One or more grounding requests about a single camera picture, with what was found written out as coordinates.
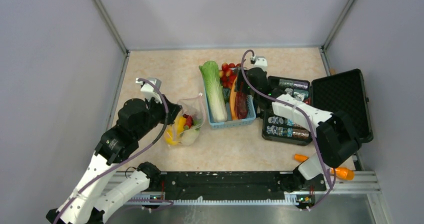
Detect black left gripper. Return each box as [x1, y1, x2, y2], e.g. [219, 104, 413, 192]
[135, 92, 183, 139]

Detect dark red toy eggplant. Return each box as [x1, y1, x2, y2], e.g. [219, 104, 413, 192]
[234, 92, 248, 120]

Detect yellow toy bell pepper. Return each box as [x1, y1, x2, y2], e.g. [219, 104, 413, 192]
[174, 116, 186, 135]

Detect clear zip bag pink dots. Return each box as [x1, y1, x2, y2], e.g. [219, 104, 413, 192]
[163, 92, 206, 146]

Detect red toy chili pepper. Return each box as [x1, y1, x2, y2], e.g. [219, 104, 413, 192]
[184, 116, 194, 128]

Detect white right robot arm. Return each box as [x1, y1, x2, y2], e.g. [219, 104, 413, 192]
[236, 67, 362, 190]

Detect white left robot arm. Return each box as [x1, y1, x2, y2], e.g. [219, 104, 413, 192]
[46, 98, 182, 224]

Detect blue green chip row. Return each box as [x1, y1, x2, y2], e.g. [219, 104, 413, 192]
[278, 79, 294, 88]

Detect purple chip row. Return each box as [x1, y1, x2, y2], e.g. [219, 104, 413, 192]
[293, 81, 309, 90]

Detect green white toy cabbage stalk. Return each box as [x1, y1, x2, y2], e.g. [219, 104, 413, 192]
[199, 60, 228, 122]

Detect light blue plastic basket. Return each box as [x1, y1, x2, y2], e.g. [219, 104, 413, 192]
[202, 67, 258, 131]

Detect black poker chip case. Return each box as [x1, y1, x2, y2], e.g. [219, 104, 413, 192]
[253, 68, 374, 147]

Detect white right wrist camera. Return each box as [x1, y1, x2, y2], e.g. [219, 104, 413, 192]
[250, 55, 268, 72]

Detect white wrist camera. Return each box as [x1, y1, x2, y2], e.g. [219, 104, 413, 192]
[135, 78, 163, 104]
[250, 55, 268, 72]

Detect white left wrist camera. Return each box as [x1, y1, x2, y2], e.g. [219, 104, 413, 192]
[135, 78, 163, 104]

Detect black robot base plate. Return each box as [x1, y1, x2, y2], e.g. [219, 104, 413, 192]
[146, 171, 327, 201]

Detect orange handled tool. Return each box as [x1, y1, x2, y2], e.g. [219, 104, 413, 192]
[293, 154, 355, 181]

